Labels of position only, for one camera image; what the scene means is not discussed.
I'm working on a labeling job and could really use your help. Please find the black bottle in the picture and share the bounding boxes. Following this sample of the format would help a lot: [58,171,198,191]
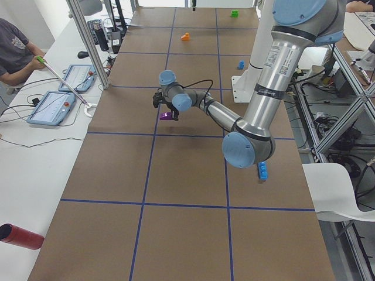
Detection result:
[94,22,109,52]

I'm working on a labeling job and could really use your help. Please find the purple trapezoid block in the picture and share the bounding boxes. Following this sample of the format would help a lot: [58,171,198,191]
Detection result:
[159,112,173,121]

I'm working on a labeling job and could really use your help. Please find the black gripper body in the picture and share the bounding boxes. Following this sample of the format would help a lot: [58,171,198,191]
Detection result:
[153,92,179,112]

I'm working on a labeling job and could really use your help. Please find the reacher grabber stick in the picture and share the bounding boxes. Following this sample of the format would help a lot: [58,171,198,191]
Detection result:
[36,56,97,118]

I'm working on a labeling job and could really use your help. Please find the black computer mouse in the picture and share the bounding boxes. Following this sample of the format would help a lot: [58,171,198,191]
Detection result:
[77,51,89,59]

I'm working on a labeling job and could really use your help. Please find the red cylinder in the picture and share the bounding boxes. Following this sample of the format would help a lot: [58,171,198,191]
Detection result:
[1,224,45,250]

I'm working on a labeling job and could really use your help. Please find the white chair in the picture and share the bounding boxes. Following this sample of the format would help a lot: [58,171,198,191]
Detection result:
[302,163,374,222]

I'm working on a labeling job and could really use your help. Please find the keyboard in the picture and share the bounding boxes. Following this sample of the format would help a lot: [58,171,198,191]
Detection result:
[87,19,104,45]

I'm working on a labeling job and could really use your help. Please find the far teach pendant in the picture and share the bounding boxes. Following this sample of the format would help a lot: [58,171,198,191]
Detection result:
[63,64,96,92]

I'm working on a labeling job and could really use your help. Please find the small blue block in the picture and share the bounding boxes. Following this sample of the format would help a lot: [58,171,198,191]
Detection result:
[237,60,245,70]

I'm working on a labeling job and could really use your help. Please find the teach pendant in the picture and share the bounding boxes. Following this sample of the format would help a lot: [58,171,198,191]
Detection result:
[26,91,76,126]
[63,64,96,92]

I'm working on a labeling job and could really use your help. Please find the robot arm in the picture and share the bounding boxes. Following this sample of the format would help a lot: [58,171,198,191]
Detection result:
[153,1,346,168]

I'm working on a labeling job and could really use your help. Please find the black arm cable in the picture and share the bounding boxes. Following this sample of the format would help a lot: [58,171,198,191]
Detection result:
[182,79,214,100]

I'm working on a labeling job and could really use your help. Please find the near teach pendant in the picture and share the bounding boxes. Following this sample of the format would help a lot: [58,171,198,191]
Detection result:
[26,91,76,126]

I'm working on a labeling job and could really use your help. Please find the green block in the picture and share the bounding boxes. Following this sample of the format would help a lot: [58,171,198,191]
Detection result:
[230,10,238,18]

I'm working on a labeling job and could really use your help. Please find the brown table mat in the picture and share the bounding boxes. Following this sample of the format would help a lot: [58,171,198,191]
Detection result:
[29,8,335,280]

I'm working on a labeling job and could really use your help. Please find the long blue block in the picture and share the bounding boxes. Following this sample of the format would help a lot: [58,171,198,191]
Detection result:
[257,162,268,180]

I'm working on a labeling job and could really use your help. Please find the aluminium frame post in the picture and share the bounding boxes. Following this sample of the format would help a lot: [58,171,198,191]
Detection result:
[66,0,110,90]

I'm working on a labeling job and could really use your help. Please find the seated person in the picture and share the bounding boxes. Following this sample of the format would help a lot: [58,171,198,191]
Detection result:
[1,19,46,86]

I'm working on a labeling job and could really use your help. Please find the orange trapezoid block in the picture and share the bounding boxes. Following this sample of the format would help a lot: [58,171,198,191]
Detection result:
[180,32,190,41]

